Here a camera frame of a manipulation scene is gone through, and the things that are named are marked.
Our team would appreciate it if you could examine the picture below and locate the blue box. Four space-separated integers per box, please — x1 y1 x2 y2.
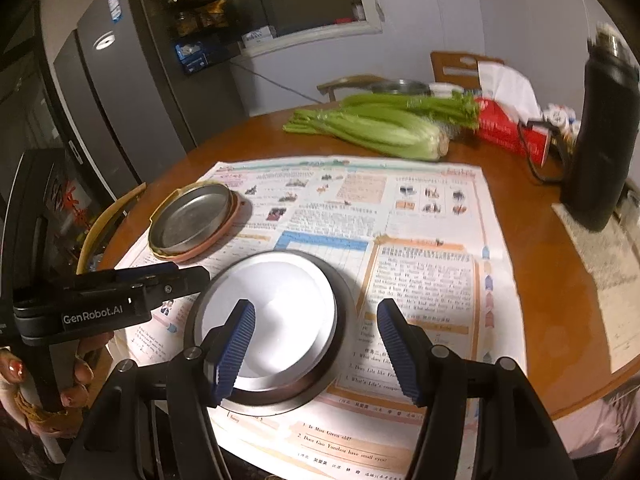
174 42 209 76

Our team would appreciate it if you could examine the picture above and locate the spotted white object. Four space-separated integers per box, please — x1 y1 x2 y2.
542 102 581 136

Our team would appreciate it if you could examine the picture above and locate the black thermos bottle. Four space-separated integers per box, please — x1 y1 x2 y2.
558 22 640 234

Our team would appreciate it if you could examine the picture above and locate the steel basin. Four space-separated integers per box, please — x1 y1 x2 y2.
372 78 431 97

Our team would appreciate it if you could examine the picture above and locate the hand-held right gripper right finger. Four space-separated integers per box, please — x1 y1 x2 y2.
375 298 572 480

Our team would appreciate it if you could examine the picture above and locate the person's pink garment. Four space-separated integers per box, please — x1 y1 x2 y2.
564 374 640 461

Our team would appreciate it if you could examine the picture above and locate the red tissue box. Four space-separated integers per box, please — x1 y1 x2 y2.
472 97 551 166

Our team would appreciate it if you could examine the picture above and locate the black side storage rack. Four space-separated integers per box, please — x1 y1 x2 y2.
159 0 241 79

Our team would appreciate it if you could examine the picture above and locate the steel bowl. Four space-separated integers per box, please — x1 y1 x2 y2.
182 248 360 417

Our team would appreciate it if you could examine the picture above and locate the person's left hand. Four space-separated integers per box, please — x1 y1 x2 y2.
0 330 116 437

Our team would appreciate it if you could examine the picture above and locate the square-back wooden chair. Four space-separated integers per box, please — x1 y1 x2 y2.
429 50 506 86

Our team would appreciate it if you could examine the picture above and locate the beige paper sheet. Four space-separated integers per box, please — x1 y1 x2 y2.
551 202 640 375

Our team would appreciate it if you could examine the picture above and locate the grey refrigerator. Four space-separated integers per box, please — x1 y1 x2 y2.
40 0 251 201

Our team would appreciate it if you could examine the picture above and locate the red paper decoration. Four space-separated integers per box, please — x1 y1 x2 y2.
49 179 96 231

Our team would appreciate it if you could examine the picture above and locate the black power cable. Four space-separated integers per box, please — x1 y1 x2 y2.
232 62 326 104

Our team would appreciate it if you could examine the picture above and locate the yellow shell-shaped plate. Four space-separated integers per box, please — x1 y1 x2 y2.
148 182 236 264

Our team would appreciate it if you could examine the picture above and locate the white tissue paper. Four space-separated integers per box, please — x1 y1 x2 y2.
476 58 542 122

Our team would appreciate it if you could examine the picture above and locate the yellow wrist band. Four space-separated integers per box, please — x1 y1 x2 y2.
14 389 84 434

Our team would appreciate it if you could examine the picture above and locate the green celery bunch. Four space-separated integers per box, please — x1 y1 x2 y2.
339 90 482 129
283 107 450 162

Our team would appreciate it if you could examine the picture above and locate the dark glass cabinet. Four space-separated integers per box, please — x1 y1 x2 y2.
0 35 101 281

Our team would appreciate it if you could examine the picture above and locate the red paper bowl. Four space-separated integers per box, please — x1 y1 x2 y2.
192 252 346 394

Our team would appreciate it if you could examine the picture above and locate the brown curved-back wooden chair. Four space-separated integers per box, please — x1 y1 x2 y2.
316 74 386 104

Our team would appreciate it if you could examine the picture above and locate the orange plastic plate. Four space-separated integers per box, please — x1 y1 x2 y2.
154 189 251 265

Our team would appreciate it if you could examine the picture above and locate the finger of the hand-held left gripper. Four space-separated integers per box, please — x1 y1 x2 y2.
75 261 184 284
132 265 212 317

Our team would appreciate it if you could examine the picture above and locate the black cord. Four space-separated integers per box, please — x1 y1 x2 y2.
516 118 569 184

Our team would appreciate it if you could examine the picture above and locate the yellow curved-back wooden chair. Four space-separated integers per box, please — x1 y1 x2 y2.
74 182 149 276

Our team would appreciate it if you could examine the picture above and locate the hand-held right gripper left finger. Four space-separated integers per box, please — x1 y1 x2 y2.
60 298 257 480

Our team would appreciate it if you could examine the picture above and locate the printed newspaper sheet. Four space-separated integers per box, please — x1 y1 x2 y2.
102 156 527 480

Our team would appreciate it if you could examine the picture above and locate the round steel plate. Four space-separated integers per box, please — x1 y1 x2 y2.
148 183 234 261

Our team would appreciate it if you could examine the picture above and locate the white carton box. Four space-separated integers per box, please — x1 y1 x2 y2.
241 24 276 49

